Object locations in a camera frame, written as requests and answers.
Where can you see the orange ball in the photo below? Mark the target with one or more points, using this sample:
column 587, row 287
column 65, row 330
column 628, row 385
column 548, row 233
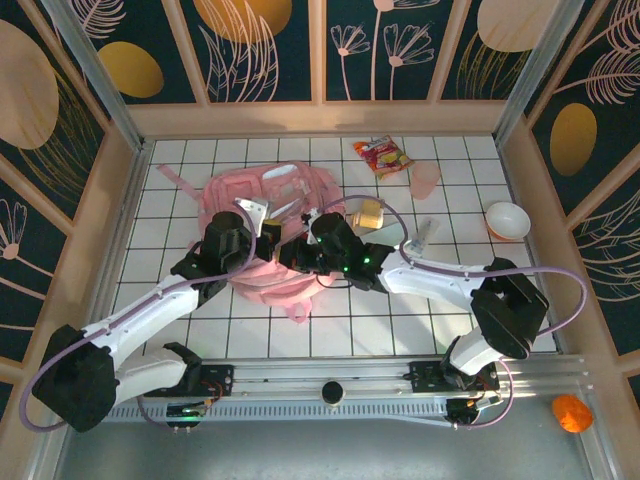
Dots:
column 572, row 412

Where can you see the wall panel pink fern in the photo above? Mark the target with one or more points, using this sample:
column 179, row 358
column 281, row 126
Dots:
column 615, row 270

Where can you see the wall panel single flower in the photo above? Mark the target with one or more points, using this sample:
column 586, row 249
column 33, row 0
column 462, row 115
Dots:
column 25, row 280

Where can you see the black controller board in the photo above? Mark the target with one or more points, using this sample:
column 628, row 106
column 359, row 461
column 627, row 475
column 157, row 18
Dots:
column 182, row 412
column 465, row 412

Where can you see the black round knob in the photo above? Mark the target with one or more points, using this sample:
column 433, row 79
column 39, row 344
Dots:
column 333, row 392

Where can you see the aluminium floor rail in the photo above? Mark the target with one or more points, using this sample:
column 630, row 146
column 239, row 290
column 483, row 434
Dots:
column 116, row 250

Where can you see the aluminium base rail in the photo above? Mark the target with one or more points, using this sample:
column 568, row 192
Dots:
column 290, row 372

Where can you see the wall panel yellow oval fern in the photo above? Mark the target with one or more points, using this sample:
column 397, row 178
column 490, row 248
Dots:
column 572, row 140

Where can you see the aluminium corner post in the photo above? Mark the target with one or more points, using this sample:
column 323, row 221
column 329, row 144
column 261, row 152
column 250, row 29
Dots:
column 97, row 75
column 542, row 75

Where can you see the white bowl with orange base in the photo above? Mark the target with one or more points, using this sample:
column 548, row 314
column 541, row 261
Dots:
column 507, row 220

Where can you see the wall panel orange circle leaves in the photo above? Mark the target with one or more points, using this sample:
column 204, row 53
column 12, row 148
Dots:
column 295, row 75

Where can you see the grey metal sheet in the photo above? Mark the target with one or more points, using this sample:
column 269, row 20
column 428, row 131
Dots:
column 300, row 455

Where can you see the red yellow snack bag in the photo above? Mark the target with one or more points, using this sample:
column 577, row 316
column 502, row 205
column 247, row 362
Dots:
column 382, row 157

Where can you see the wall panel with yellow oval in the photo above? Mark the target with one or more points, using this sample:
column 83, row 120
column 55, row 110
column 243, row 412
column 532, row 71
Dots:
column 175, row 75

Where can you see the wall panel cream circle gold lines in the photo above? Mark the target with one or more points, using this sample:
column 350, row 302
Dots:
column 470, row 75

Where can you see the cream yellow plastic jar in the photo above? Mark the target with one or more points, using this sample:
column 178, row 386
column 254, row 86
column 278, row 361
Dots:
column 367, row 221

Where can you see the large wall panel cream circle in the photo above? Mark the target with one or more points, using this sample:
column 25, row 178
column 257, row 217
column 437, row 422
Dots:
column 30, row 90

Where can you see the pink student backpack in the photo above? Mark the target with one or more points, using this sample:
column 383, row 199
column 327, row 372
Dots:
column 272, row 292

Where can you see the clear plastic syringe pack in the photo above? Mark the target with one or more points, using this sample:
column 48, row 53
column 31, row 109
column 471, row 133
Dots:
column 425, row 232

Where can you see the wall panel with pink flowers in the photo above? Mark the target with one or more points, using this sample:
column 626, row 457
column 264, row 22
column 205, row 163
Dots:
column 415, row 80

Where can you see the pink plastic cup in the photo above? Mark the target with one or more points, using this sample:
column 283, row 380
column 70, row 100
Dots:
column 425, row 180

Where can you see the small yellow block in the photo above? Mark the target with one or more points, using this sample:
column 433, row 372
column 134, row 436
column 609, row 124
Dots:
column 372, row 204

